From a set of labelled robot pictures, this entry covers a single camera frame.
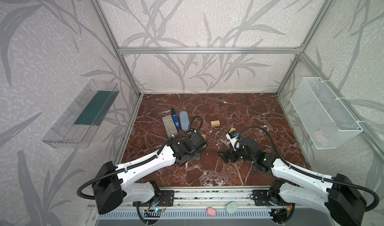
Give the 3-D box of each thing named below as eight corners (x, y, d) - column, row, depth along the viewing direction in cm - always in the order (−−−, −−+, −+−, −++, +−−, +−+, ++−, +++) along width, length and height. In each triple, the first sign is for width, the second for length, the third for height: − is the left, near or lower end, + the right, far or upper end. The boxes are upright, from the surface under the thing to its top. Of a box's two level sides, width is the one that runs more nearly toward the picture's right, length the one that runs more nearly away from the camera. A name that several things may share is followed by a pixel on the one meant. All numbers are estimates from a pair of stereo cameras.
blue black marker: (176, 129, 101) (175, 126, 98) (170, 112, 110) (169, 108, 107) (181, 128, 101) (181, 125, 98) (175, 110, 111) (174, 107, 108)
